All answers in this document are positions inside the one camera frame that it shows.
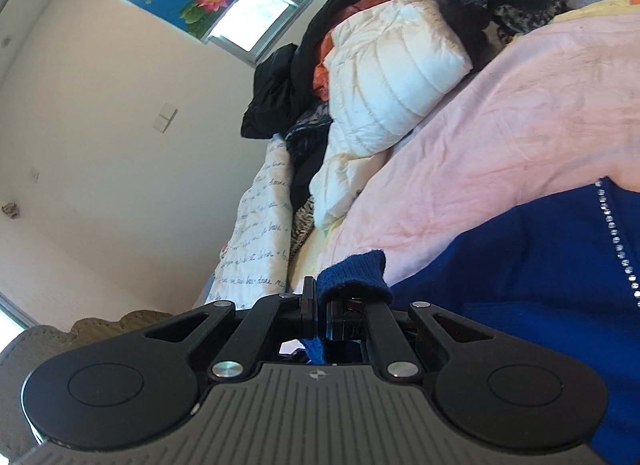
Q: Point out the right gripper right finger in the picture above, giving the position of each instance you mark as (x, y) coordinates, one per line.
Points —
(364, 342)

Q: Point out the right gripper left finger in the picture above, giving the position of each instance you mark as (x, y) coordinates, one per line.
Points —
(259, 333)

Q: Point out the blue knit sweater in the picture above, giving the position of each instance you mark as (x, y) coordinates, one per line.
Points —
(561, 272)

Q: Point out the white script-print quilt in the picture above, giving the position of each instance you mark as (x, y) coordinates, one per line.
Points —
(254, 263)

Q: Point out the black garment by window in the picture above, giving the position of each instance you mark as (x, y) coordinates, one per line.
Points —
(282, 86)

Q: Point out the white puffer jacket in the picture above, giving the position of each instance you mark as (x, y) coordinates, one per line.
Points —
(389, 67)

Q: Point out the pink bed sheet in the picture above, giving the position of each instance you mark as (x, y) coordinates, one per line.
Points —
(558, 109)

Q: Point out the orange garment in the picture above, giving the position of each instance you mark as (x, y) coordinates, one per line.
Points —
(320, 82)

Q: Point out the leopard print garment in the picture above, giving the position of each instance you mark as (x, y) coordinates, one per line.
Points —
(520, 17)

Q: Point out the white wall switch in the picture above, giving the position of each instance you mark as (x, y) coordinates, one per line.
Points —
(164, 117)

